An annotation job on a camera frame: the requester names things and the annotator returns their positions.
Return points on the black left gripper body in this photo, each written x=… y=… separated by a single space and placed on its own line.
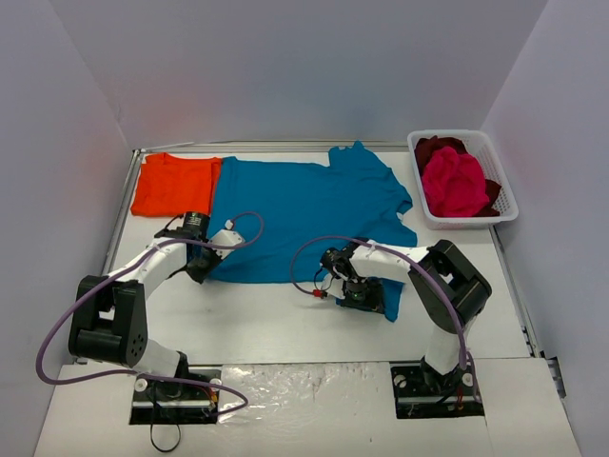
x=199 y=268

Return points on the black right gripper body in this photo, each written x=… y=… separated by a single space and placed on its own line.
x=363 y=300

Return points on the teal blue t shirt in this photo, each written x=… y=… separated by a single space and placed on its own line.
x=292 y=212

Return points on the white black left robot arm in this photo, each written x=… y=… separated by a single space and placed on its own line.
x=111 y=323

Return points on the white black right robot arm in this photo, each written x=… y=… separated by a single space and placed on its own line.
x=452 y=291

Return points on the folded orange t shirt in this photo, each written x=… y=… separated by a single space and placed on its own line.
x=169 y=185

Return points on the pink magenta t shirt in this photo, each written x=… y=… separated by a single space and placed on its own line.
x=454 y=184

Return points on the white front cover board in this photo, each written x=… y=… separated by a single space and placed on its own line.
x=319 y=410

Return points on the dark maroon t shirt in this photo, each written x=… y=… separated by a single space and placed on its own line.
x=426 y=147

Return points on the white plastic laundry basket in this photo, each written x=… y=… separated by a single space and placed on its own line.
x=482 y=149

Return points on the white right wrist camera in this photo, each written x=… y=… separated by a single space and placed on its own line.
x=331 y=286

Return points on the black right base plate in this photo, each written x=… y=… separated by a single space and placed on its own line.
x=420 y=395

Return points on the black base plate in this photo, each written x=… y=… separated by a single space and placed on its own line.
x=420 y=395
x=161 y=403

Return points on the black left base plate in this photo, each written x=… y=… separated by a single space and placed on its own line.
x=161 y=403

